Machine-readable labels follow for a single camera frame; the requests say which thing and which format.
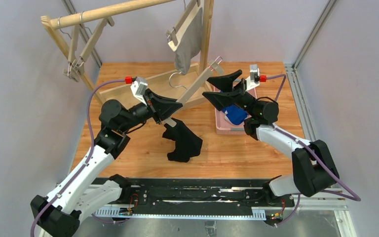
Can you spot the black underwear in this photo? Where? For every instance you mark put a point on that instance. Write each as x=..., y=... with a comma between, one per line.
x=187, y=144

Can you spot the wooden clip hanger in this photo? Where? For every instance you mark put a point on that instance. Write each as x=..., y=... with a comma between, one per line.
x=90, y=45

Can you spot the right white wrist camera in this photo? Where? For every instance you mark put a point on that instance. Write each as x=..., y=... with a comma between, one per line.
x=253, y=80

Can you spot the aluminium frame post left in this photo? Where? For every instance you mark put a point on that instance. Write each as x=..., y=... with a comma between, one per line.
x=84, y=32

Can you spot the grey underwear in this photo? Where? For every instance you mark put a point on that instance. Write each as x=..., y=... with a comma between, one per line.
x=190, y=43

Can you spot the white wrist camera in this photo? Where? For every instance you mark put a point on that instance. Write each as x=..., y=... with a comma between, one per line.
x=253, y=80
x=138, y=88

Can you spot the aluminium frame post right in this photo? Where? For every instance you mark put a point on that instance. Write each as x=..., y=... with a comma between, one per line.
x=293, y=74

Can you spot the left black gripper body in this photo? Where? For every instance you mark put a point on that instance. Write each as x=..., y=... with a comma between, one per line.
x=153, y=106

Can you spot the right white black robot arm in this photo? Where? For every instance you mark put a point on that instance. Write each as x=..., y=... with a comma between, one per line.
x=312, y=163

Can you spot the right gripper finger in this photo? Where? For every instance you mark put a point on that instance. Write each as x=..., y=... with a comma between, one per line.
x=221, y=100
x=225, y=83

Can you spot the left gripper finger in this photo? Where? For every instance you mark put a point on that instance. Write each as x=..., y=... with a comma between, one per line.
x=153, y=96
x=163, y=109

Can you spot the wooden hanger with grey underwear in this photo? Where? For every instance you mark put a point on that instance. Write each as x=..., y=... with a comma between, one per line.
x=183, y=26

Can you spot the wooden clothes rack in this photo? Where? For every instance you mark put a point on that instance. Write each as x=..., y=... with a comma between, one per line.
x=137, y=40

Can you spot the wooden hanger with black underwear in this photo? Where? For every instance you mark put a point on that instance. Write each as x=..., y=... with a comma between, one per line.
x=200, y=81

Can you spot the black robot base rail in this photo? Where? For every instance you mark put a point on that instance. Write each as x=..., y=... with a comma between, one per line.
x=196, y=198

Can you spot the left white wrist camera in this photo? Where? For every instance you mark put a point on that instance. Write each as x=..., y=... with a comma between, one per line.
x=138, y=88

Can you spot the blue white underwear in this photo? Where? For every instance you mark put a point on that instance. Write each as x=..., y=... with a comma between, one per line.
x=234, y=115

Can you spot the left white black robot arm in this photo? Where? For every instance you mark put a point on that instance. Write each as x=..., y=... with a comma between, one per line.
x=63, y=209

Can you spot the aluminium frame post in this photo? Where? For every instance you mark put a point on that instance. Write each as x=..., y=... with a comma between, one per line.
x=293, y=74
x=84, y=32

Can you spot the empty wooden hanger left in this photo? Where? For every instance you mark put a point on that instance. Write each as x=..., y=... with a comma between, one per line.
x=70, y=71

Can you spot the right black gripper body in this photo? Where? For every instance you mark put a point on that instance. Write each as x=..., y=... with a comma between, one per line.
x=240, y=92

